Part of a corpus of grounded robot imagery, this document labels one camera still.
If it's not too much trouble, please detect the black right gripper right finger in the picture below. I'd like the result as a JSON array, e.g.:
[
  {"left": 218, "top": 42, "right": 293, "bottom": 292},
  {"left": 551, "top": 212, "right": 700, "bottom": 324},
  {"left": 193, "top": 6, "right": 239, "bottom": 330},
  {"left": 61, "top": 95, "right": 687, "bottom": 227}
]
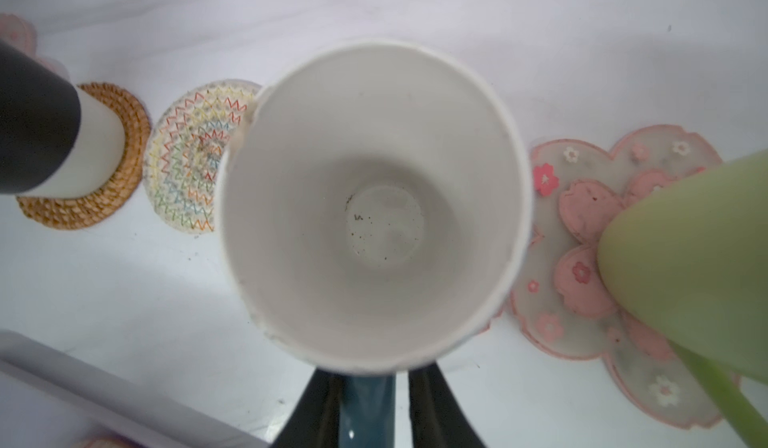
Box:
[{"left": 408, "top": 363, "right": 485, "bottom": 448}]

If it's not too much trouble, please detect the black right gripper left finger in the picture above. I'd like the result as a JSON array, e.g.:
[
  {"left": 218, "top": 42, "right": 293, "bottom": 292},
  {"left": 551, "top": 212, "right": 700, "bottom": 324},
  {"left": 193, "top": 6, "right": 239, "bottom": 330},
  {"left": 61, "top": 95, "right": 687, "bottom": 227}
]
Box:
[{"left": 271, "top": 369, "right": 344, "bottom": 448}]

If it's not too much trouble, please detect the pink mug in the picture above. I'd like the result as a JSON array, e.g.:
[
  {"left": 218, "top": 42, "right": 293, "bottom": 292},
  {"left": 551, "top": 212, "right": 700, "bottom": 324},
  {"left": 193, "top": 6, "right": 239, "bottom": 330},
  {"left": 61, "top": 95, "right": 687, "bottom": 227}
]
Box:
[{"left": 72, "top": 435, "right": 140, "bottom": 448}]

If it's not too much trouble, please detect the white mug blue handle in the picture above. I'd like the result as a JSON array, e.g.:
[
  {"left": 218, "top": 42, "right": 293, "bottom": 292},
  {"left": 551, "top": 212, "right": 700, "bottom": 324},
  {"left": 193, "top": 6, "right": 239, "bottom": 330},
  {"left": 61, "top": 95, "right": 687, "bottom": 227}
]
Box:
[{"left": 214, "top": 40, "right": 533, "bottom": 447}]

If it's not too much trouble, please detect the cream mug green handle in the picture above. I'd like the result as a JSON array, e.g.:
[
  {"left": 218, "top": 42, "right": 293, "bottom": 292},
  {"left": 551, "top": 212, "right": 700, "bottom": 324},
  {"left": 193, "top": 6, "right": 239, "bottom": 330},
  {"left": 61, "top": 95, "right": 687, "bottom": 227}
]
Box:
[{"left": 598, "top": 151, "right": 767, "bottom": 447}]

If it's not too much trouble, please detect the colourful patterned round coaster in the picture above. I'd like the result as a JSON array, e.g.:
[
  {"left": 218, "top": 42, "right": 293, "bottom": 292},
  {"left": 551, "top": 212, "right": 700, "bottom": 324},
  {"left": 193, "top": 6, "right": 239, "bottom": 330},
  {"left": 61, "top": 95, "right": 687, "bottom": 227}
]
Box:
[{"left": 143, "top": 80, "right": 261, "bottom": 234}]

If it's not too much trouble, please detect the woven tan round coaster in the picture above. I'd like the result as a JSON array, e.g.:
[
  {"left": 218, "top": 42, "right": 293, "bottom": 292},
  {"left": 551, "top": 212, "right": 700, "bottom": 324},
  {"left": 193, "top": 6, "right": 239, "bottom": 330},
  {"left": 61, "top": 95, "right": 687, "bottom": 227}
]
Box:
[{"left": 16, "top": 82, "right": 151, "bottom": 230}]

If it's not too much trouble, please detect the black mug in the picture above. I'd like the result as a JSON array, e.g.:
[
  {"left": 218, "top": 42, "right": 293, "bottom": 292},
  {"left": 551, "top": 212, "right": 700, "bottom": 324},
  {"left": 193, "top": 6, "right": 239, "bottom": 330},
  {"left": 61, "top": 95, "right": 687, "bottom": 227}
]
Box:
[{"left": 1, "top": 44, "right": 126, "bottom": 199}]

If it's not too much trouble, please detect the lilac tray mat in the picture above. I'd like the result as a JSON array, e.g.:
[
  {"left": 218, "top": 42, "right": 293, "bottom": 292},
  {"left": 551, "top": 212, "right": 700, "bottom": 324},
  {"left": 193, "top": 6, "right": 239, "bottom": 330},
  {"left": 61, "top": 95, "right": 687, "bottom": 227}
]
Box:
[{"left": 1, "top": 331, "right": 267, "bottom": 447}]

